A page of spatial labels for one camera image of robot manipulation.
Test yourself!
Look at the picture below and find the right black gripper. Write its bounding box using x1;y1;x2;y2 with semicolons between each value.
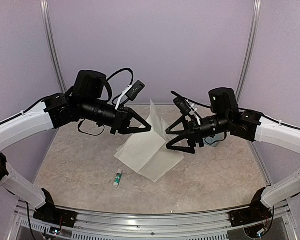
166;112;231;154

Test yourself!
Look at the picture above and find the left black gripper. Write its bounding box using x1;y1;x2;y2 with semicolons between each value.
80;96;152;135

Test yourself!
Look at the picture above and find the teal blue envelope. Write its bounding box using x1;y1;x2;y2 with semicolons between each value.
204;133;227;147

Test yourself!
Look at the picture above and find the white letter sheet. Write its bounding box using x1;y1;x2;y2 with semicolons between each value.
127;101;184;183
114;140;141;173

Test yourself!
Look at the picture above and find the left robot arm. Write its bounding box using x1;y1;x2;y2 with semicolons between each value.
0;70;152;223

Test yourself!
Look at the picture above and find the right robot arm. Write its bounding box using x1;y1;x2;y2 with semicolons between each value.
166;87;300;222

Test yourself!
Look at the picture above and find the white green glue stick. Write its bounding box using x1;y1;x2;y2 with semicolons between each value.
113;169;123;188

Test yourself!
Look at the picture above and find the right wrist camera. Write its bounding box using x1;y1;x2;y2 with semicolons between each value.
173;97;201;125

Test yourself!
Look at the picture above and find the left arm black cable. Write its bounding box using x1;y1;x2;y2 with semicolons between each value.
77;67;136;136

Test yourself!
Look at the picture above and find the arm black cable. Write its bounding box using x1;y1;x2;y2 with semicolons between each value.
171;90;300;136
77;67;136;136

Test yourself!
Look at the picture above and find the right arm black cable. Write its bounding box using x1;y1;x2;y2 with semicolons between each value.
171;90;300;136

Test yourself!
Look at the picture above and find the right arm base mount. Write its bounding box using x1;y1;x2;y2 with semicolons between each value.
229;187;273;227

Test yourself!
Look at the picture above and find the front aluminium rail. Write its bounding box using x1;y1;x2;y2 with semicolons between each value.
7;201;300;240

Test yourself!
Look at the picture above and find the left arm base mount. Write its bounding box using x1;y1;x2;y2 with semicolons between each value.
33;188;78;228

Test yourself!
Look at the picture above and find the left aluminium frame post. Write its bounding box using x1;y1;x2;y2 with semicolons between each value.
40;0;67;93

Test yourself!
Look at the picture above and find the aluminium frame post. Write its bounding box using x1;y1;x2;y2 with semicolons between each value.
40;0;67;93
235;0;262;101

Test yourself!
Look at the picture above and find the right aluminium frame post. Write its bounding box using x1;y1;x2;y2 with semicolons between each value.
235;0;262;101

